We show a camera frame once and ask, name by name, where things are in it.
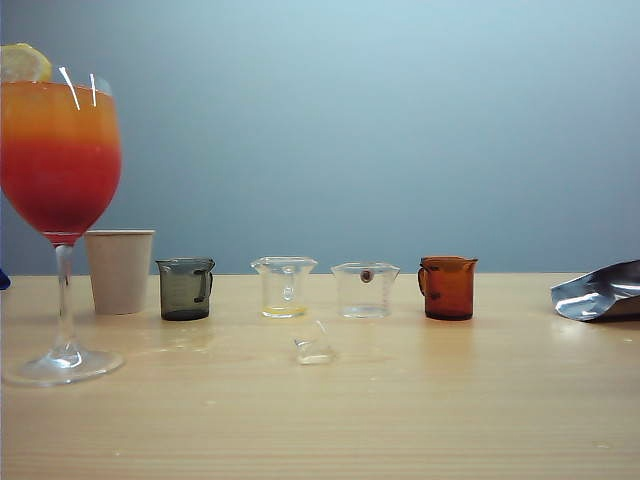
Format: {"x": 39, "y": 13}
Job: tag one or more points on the amber measuring cup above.
{"x": 450, "y": 295}

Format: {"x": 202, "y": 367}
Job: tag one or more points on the white paper cup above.
{"x": 122, "y": 275}

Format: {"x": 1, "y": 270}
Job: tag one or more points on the blue object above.
{"x": 4, "y": 279}

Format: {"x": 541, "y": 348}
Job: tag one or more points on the clear measuring cup yellow residue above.
{"x": 284, "y": 311}

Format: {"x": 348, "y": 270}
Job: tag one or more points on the small clear tipped cup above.
{"x": 314, "y": 347}

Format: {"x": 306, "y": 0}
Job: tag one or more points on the smoky grey measuring cup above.
{"x": 180, "y": 295}

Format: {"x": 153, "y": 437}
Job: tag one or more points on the wine glass with orange-red drink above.
{"x": 60, "y": 165}

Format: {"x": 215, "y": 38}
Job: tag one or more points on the yellow lemon slice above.
{"x": 25, "y": 64}

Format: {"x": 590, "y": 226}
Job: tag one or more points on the silver foil bag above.
{"x": 595, "y": 295}

